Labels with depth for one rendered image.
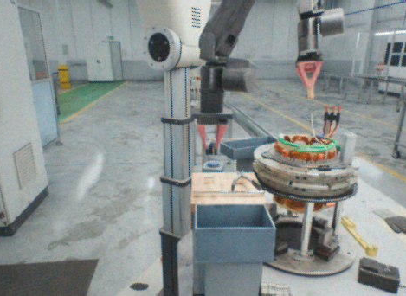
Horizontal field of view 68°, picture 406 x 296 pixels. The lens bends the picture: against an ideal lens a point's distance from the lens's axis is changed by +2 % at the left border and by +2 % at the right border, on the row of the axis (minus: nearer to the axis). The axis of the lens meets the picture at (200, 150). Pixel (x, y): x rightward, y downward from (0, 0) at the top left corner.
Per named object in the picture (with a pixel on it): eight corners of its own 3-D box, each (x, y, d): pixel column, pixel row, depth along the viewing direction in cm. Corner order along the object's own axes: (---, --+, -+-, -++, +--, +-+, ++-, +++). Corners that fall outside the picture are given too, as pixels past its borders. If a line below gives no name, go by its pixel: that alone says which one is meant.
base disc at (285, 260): (383, 274, 88) (383, 272, 87) (249, 274, 87) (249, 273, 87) (327, 209, 125) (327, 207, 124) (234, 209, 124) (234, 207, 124)
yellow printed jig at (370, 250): (378, 256, 98) (381, 247, 97) (367, 256, 97) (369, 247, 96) (347, 220, 118) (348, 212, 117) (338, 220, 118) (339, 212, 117)
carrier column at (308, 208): (308, 260, 92) (316, 199, 86) (299, 260, 92) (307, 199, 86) (305, 254, 95) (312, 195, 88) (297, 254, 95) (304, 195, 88)
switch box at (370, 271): (396, 294, 82) (401, 278, 80) (357, 282, 86) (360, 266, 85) (395, 280, 87) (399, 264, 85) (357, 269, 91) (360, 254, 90)
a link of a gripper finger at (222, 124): (227, 154, 73) (228, 116, 70) (197, 154, 73) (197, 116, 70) (223, 145, 79) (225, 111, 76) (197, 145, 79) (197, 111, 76)
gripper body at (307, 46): (316, 67, 95) (315, 44, 95) (323, 55, 85) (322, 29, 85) (295, 68, 96) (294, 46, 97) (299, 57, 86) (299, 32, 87)
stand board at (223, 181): (268, 212, 73) (268, 203, 72) (190, 212, 72) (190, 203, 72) (253, 179, 92) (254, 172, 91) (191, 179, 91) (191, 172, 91)
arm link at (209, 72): (208, 61, 73) (196, 62, 68) (234, 62, 69) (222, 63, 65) (208, 90, 75) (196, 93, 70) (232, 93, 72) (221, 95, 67)
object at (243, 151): (264, 193, 141) (268, 135, 132) (280, 203, 131) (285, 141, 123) (218, 204, 131) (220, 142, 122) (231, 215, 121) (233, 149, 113)
